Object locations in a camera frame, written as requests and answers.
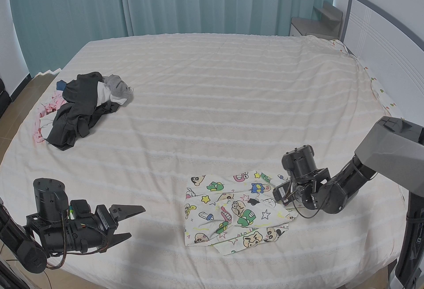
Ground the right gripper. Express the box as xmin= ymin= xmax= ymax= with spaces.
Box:
xmin=273 ymin=182 xmax=293 ymax=206

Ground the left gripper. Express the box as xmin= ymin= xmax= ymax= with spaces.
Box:
xmin=66 ymin=204 xmax=146 ymax=254

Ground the white printed pyjama top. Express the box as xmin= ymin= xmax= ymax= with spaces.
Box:
xmin=183 ymin=171 xmax=297 ymax=255

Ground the pile of clothes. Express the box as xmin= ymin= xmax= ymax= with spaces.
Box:
xmin=32 ymin=71 xmax=134 ymax=151

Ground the bed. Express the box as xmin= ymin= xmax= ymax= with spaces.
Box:
xmin=0 ymin=0 xmax=424 ymax=285

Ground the grey bedside table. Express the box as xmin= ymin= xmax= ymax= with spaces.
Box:
xmin=290 ymin=0 xmax=343 ymax=40

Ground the black cable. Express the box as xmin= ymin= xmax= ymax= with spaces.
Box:
xmin=45 ymin=235 xmax=110 ymax=270
xmin=291 ymin=195 xmax=323 ymax=219

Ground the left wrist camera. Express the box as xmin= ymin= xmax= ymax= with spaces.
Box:
xmin=70 ymin=200 xmax=92 ymax=219

